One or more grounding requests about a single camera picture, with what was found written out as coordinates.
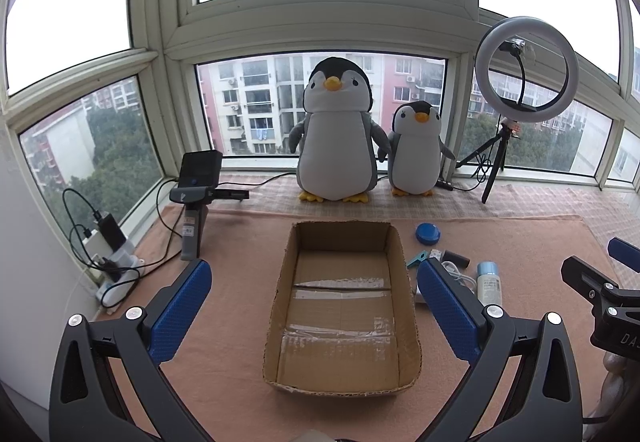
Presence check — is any large plush penguin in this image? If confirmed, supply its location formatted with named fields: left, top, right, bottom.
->
left=288, top=57, right=390, bottom=203

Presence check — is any cardboard box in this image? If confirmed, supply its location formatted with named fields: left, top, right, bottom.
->
left=262, top=220, right=422, bottom=398

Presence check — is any white ring light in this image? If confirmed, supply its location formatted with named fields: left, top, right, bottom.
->
left=474, top=15, right=580, bottom=124

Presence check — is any black handheld gripper on stand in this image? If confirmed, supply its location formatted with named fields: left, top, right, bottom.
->
left=169, top=150, right=250, bottom=261

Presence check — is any white lotion bottle blue cap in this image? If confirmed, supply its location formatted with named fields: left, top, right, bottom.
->
left=476, top=260, right=502, bottom=307

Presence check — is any checkered beige cloth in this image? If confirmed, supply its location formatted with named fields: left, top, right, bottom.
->
left=211, top=171, right=640, bottom=289

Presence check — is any pink table blanket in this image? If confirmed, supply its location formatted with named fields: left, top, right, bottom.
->
left=94, top=204, right=622, bottom=442

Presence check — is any small plush penguin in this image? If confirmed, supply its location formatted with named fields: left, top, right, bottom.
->
left=388, top=101, right=456, bottom=196

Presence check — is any black tripod stand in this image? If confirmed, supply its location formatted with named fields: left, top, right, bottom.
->
left=456, top=117, right=520, bottom=204

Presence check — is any black power adapter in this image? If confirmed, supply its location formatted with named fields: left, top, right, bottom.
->
left=94, top=213, right=127, bottom=251

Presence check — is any black cylinder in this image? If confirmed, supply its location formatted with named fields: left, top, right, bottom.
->
left=442, top=251, right=470, bottom=269

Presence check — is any teal clothespin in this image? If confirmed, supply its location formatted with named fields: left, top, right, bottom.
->
left=407, top=251, right=430, bottom=270

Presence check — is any black inline cable remote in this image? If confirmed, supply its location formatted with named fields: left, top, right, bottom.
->
left=436, top=180, right=454, bottom=191

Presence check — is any blue round tin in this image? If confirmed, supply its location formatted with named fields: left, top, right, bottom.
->
left=414, top=222, right=442, bottom=246

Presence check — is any white power strip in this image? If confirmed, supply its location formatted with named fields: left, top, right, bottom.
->
left=84, top=230, right=145, bottom=313

